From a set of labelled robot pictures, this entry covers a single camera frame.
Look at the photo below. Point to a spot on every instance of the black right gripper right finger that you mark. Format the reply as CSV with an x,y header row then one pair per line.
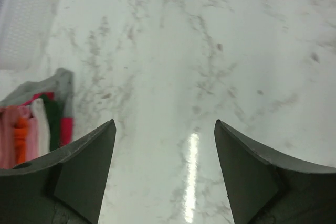
x,y
267,186

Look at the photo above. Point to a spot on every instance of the white plastic basket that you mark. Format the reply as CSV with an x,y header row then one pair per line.
x,y
25,27

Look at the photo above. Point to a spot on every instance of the dusty pink t-shirt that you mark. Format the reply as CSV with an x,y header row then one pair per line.
x,y
9,116

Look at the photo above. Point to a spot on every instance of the dark green folded t-shirt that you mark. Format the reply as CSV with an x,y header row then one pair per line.
x,y
53,114

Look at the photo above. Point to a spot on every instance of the grey folded t-shirt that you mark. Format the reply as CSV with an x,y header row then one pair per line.
x,y
61,84

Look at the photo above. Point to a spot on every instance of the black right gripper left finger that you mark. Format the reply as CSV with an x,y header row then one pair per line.
x,y
64,186

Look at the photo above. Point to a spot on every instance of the white folded t-shirt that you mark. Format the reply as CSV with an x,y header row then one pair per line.
x,y
43,131

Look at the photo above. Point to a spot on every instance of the orange folded t-shirt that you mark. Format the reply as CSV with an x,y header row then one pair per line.
x,y
20,132

